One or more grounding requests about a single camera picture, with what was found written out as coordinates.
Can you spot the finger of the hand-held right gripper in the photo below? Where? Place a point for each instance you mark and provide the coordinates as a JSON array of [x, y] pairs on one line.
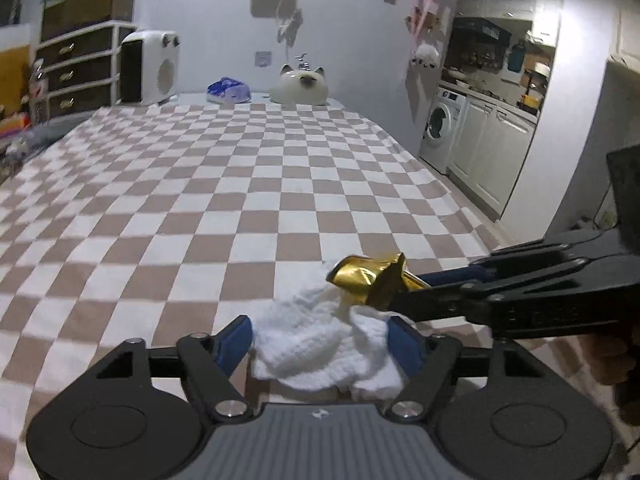
[[440, 305], [450, 276]]

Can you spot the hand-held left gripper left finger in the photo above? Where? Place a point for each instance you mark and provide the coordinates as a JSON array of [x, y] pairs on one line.
[[234, 342]]

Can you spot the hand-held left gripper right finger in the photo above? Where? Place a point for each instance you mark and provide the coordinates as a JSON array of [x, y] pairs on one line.
[[407, 347]]

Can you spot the white paper towel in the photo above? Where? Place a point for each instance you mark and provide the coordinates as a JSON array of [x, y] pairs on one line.
[[310, 345]]

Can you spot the gold foil wrapper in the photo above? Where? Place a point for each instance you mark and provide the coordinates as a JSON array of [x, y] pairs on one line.
[[365, 275]]

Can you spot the person's right hand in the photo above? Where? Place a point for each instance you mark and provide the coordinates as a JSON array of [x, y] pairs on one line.
[[602, 360]]

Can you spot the white kitchen base cabinets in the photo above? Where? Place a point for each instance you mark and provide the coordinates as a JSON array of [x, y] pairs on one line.
[[480, 155]]

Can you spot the white washing machine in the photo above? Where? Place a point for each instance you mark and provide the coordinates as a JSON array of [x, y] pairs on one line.
[[442, 125]]

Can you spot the checkered tablecloth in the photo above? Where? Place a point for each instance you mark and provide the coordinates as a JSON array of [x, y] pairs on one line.
[[200, 185]]

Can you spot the yellow container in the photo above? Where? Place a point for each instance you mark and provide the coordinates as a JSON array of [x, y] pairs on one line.
[[530, 101]]

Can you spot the spice rack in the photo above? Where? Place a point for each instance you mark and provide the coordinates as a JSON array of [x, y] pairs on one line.
[[477, 56]]

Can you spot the white plush sheep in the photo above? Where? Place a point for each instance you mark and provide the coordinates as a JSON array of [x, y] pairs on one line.
[[426, 55]]

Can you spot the teal hanging board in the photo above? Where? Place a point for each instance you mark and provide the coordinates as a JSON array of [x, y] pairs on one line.
[[516, 57]]

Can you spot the cat-shaped white lamp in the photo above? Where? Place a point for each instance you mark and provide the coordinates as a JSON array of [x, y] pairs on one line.
[[300, 87]]

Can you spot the black range hood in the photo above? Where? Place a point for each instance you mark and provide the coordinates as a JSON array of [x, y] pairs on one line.
[[482, 30]]

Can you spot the blue patterned plastic pack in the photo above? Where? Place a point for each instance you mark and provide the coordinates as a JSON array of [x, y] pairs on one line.
[[230, 91]]

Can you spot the pink hanging tag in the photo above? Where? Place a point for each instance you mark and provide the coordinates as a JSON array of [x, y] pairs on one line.
[[425, 10]]

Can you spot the white fan heater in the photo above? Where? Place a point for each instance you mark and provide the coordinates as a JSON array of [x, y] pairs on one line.
[[160, 70]]

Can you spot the small colourful box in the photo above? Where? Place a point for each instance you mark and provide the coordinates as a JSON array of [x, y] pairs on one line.
[[15, 122]]

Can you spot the dark drawer unit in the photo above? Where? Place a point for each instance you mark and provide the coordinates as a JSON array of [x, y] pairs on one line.
[[75, 75]]

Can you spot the wooden panel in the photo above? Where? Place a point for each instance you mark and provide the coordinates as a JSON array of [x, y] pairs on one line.
[[12, 70]]

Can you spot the glass tank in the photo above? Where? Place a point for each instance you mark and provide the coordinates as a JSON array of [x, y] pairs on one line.
[[85, 10]]

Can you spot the white kitchen wall cabinets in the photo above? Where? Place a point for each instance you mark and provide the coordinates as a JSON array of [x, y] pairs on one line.
[[546, 15]]

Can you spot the wall socket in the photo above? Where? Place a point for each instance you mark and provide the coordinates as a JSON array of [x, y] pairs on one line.
[[263, 58]]

